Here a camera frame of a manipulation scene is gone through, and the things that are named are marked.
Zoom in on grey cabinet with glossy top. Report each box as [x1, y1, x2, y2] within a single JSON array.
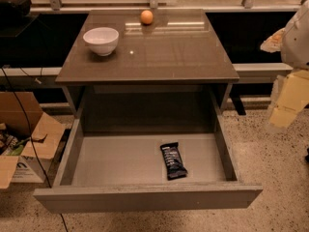
[[56, 10, 239, 133]]

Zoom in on dark rxbar blueberry wrapper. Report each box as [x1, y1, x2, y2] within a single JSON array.
[[160, 142, 187, 181]]

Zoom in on black object on shelf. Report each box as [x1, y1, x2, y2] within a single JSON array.
[[0, 0, 32, 19]]

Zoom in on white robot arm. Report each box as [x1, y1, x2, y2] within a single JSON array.
[[260, 0, 309, 129]]

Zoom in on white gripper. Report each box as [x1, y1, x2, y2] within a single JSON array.
[[260, 28, 309, 129]]

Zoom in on items inside cardboard box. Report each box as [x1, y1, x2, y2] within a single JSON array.
[[0, 123, 29, 156]]

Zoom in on white ceramic bowl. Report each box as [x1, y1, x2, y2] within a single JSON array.
[[83, 27, 119, 56]]

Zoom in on black cable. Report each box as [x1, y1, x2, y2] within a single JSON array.
[[0, 66, 70, 232]]

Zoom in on orange round fruit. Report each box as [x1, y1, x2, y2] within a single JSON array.
[[140, 10, 154, 25]]

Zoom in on open grey drawer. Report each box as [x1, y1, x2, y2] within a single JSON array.
[[34, 116, 263, 213]]

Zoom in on open cardboard box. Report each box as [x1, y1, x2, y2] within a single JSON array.
[[0, 92, 65, 189]]

